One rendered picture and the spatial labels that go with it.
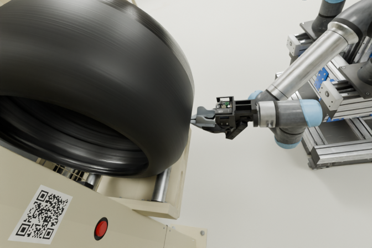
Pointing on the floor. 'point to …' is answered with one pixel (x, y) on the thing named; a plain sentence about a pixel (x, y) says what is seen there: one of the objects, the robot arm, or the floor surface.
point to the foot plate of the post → (200, 234)
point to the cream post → (76, 212)
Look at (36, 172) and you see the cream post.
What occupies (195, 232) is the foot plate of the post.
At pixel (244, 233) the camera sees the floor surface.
